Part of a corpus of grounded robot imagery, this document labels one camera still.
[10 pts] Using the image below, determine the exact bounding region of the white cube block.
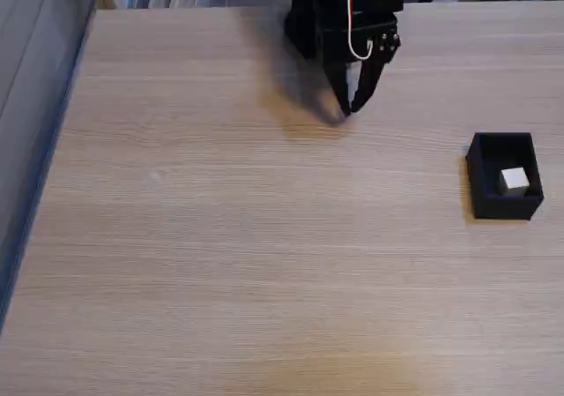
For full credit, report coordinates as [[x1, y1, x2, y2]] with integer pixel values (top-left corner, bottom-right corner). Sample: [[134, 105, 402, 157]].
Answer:
[[500, 166, 531, 193]]

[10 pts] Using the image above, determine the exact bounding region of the black open box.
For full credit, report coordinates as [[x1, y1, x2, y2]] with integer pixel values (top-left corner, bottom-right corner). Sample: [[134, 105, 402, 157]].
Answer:
[[465, 131, 545, 221]]

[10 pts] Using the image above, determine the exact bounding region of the white and red servo cable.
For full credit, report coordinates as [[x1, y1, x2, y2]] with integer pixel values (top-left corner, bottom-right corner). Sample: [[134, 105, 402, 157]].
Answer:
[[346, 0, 375, 61]]

